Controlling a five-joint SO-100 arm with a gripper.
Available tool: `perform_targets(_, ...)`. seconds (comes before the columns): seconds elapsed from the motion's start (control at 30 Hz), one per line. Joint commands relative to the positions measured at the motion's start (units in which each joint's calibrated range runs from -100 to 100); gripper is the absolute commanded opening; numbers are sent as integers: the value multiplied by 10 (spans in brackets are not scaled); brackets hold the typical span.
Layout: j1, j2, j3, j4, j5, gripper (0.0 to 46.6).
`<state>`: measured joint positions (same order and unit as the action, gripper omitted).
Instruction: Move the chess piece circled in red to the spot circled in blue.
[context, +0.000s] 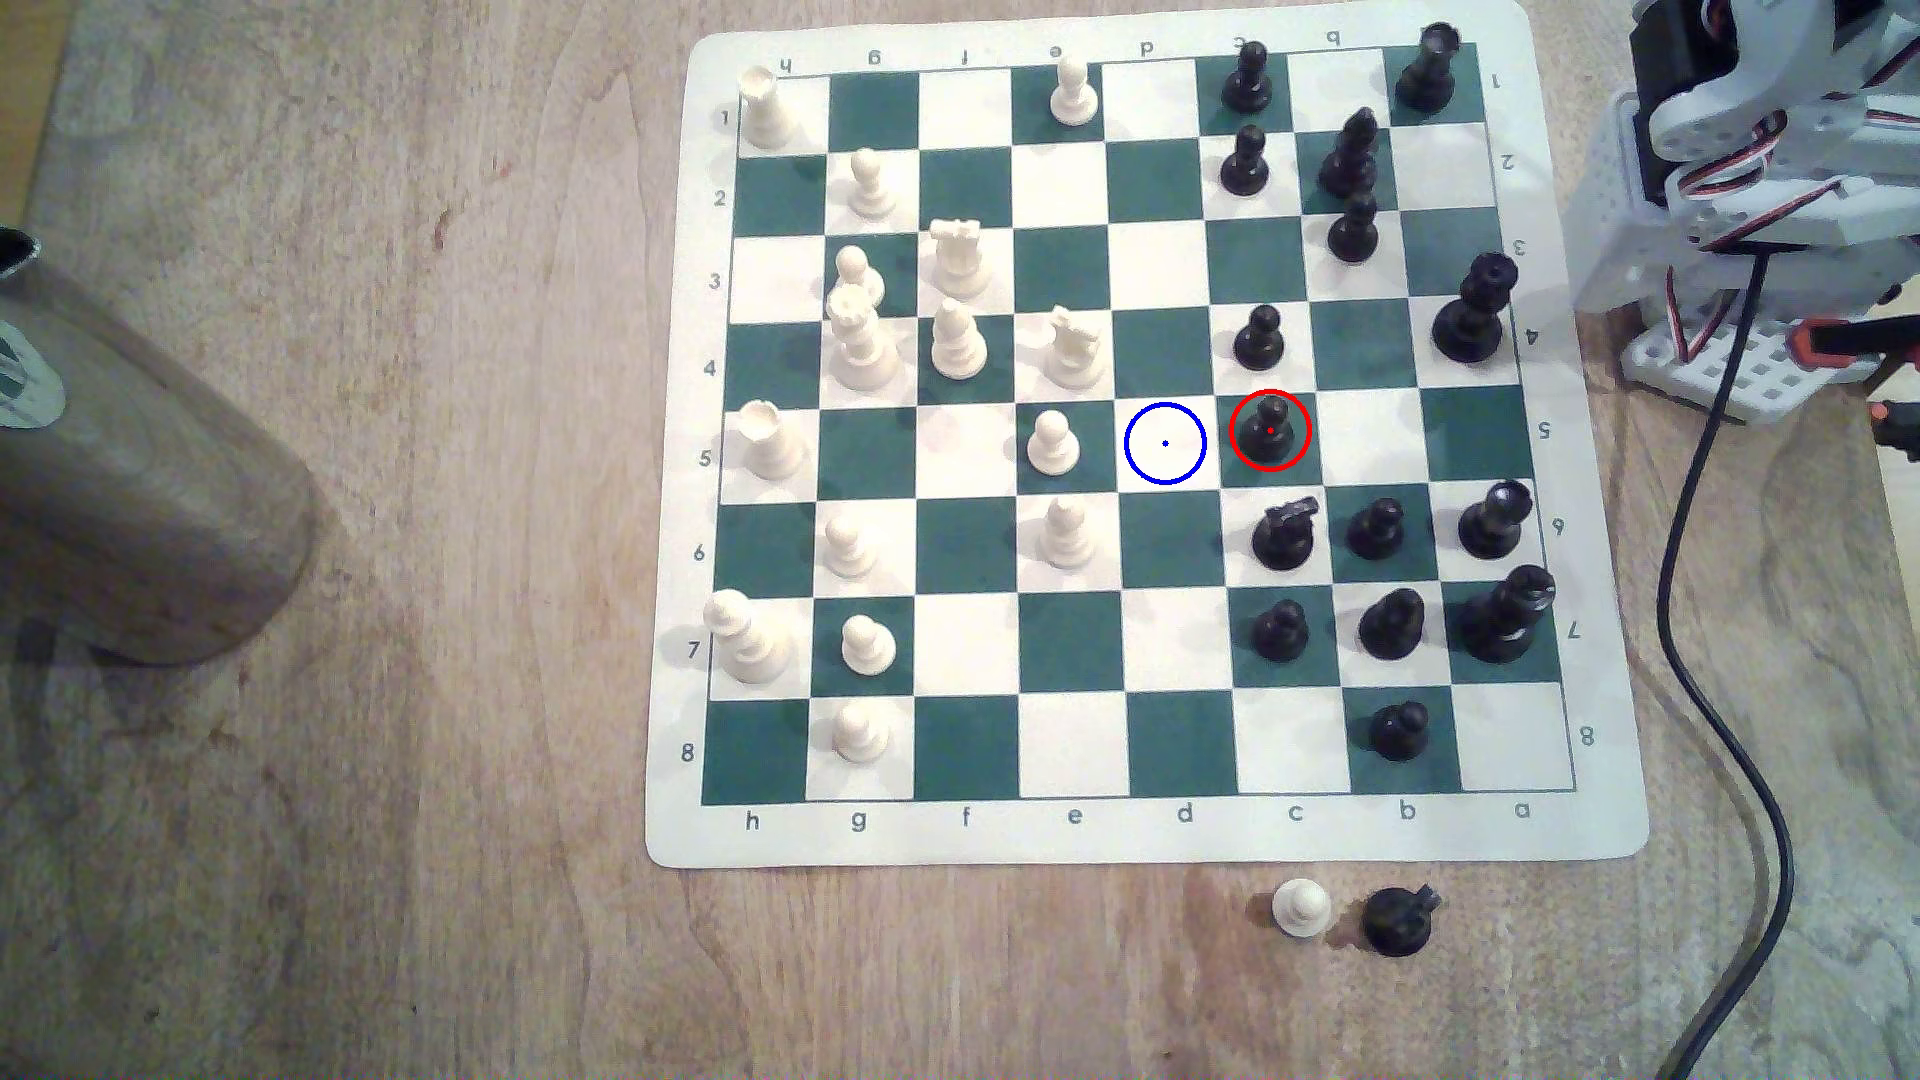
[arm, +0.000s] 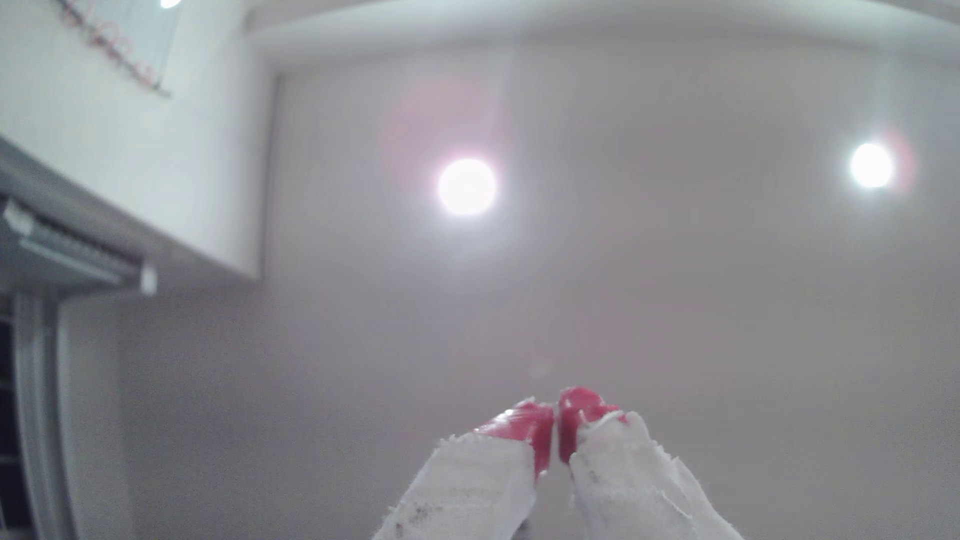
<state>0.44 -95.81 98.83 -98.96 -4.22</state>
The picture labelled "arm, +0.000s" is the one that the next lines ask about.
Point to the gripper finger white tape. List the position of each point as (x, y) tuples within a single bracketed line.
[(630, 480), (480, 480)]

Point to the round ceiling light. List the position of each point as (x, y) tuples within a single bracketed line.
[(871, 165), (466, 187)]

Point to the glass panel with red garland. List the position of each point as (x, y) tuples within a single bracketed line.
[(135, 30)]

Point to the grey window frame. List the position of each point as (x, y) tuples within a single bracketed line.
[(41, 420)]

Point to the white window blind rail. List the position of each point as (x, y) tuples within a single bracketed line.
[(67, 251)]

